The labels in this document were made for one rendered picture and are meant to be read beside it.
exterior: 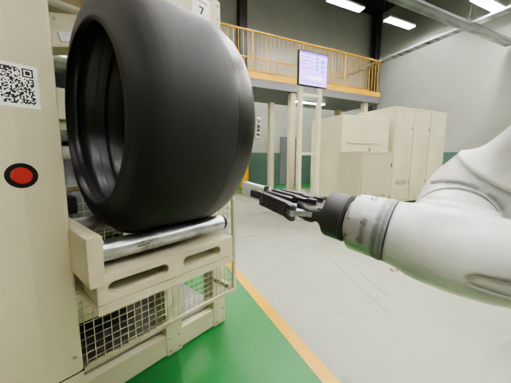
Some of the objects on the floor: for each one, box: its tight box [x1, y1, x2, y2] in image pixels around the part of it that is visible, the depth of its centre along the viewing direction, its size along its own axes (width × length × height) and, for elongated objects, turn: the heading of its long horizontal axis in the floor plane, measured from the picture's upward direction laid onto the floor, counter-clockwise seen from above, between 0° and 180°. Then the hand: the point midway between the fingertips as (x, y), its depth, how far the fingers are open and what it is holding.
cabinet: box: [338, 151, 394, 199], centre depth 498 cm, size 90×56×125 cm
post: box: [0, 0, 85, 383], centre depth 47 cm, size 13×13×250 cm
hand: (255, 191), depth 52 cm, fingers closed
